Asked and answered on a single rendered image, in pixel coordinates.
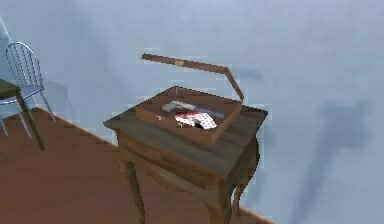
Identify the silver gun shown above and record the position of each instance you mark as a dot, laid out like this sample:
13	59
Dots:
178	106

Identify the red and white patterned cloth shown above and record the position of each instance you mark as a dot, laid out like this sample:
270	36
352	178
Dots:
200	119

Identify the white spindle-back chair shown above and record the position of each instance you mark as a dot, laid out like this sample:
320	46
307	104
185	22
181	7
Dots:
23	70

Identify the brown wooden side table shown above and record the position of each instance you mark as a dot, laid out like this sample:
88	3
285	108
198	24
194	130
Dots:
186	151

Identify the brown open briefcase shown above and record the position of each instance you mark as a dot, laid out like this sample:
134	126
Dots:
154	113

